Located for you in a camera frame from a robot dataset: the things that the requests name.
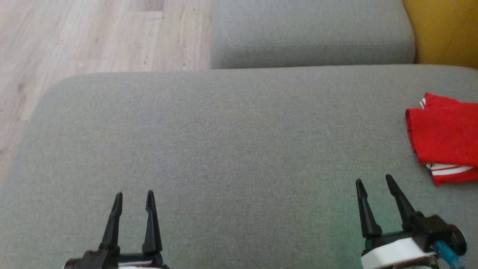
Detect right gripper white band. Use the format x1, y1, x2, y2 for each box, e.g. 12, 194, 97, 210
356, 174, 467, 269

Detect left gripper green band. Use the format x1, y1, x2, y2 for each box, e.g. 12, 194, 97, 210
63, 190, 168, 269

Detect red shorts with white stripe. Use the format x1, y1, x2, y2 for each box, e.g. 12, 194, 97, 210
405, 92, 478, 186

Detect yellow sofa backrest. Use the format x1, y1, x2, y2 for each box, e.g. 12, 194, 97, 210
403, 0, 478, 69

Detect medium grey sofa seat cushion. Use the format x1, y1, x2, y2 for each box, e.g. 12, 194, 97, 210
210, 0, 416, 69

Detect black cable with blue plug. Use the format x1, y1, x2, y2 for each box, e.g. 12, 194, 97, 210
433, 241, 465, 269

